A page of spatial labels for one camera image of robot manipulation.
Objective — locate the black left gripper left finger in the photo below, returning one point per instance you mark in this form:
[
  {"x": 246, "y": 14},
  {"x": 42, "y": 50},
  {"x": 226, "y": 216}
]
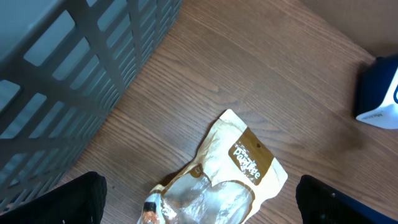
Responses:
[{"x": 81, "y": 200}]

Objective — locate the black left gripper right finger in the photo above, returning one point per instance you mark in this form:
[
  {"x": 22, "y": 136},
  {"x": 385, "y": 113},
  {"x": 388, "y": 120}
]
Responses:
[{"x": 320, "y": 203}]

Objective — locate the beige brown snack packet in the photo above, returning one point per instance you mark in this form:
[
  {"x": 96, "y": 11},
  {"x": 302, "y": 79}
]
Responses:
[{"x": 232, "y": 174}]

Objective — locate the white barcode scanner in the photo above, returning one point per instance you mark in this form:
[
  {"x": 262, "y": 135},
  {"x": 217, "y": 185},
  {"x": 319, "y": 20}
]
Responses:
[{"x": 376, "y": 102}]

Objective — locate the grey plastic shopping basket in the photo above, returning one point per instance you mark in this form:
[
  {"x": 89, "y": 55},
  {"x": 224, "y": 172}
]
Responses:
[{"x": 64, "y": 66}]

